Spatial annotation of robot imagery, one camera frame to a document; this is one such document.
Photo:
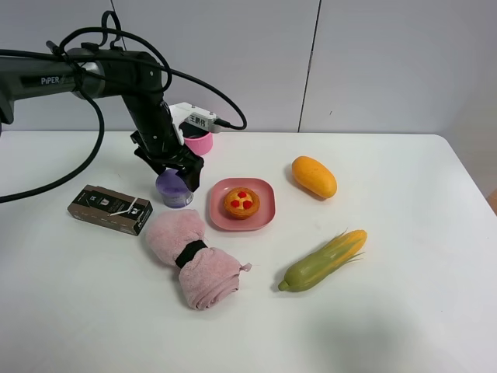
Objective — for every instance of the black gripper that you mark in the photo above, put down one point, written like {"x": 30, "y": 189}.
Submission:
{"x": 158, "y": 142}

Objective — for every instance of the purple lidded can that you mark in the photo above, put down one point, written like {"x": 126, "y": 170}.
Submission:
{"x": 173, "y": 190}

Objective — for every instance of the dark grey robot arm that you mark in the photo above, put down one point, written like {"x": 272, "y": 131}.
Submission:
{"x": 136, "y": 79}

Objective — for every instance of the pink toy saucepan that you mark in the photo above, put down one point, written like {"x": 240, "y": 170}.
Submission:
{"x": 200, "y": 145}

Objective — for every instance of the dark cardboard box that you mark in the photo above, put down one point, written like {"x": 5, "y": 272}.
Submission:
{"x": 110, "y": 209}

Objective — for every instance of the fruit egg tart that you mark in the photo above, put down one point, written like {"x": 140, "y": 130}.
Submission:
{"x": 241, "y": 203}

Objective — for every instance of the black elastic band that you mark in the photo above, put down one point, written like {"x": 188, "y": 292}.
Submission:
{"x": 189, "y": 252}

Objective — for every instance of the pink square plate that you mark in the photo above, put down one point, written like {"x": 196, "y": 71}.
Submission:
{"x": 221, "y": 218}

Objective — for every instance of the rolled pink towel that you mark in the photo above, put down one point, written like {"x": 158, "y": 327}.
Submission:
{"x": 212, "y": 275}

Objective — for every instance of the orange mango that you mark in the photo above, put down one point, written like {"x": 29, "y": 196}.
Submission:
{"x": 314, "y": 176}

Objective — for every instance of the green yellow corn cob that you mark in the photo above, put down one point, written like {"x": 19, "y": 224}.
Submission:
{"x": 315, "y": 267}

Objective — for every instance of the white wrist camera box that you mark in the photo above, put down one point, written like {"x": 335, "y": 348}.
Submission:
{"x": 193, "y": 115}

